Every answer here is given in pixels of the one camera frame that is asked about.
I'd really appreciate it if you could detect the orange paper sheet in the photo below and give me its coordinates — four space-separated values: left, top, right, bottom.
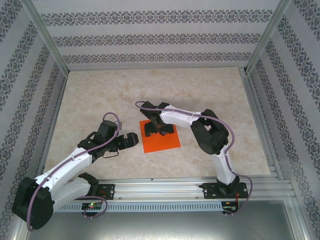
138 119 182 154

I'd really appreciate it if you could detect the grey sheet metal panel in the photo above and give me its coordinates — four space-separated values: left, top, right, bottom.
26 211 307 240

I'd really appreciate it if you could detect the circuit board with green light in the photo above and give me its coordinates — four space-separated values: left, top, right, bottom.
81 202 103 210

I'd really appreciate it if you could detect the thin black left gripper cable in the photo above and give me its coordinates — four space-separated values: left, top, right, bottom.
101 149 120 159

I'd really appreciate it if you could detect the aluminium mounting rail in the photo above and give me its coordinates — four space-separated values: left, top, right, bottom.
53 176 293 202

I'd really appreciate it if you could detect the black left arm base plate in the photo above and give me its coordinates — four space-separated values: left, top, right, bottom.
96 183 116 201

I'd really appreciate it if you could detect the aluminium side rail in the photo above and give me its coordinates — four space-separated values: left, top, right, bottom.
238 66 286 181
33 71 70 183

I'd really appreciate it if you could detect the slotted grey cable duct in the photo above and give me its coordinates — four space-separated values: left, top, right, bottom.
53 201 224 213

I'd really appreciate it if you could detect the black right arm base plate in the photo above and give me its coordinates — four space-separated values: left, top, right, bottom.
201 181 251 200

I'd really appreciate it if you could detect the aluminium frame post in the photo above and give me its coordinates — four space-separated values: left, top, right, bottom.
21 0 70 74
244 0 293 75

